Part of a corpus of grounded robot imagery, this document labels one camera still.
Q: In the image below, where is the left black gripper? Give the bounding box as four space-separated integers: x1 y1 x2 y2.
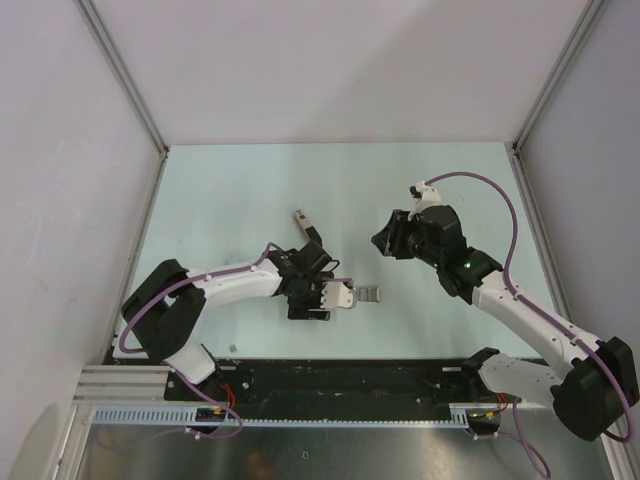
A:
287 272 334 320

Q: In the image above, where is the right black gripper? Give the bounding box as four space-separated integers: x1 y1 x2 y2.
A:
371 209 443 268

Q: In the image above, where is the red white staple box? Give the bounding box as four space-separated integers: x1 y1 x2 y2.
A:
354 285 381 303

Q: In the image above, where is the beige black stapler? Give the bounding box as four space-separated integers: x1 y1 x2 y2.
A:
294 209 323 247

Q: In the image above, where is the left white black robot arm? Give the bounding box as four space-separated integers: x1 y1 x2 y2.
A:
118 240 334 400

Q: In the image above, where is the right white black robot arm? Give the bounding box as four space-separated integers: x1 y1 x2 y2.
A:
371 205 639 441

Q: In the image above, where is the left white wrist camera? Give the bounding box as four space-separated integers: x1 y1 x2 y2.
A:
320 281 356 310

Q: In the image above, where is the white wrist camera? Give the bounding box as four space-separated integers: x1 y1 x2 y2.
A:
408 181 442 220
320 281 356 310

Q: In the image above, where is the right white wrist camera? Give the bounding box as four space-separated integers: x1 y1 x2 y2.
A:
408 181 442 220

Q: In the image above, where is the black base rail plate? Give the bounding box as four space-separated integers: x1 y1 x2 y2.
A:
164 358 508 423

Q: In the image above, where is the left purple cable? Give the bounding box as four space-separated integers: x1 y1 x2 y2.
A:
117 242 351 441

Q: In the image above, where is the grey slotted cable duct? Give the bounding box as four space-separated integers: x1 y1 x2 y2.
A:
89 402 501 429

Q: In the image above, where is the right aluminium frame post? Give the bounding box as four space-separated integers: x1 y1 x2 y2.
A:
511 0 610 151

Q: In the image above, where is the aluminium frame post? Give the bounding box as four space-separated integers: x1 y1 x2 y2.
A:
74 0 168 154
511 0 610 151

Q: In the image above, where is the left aluminium frame post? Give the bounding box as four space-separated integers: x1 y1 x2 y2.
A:
74 0 168 154

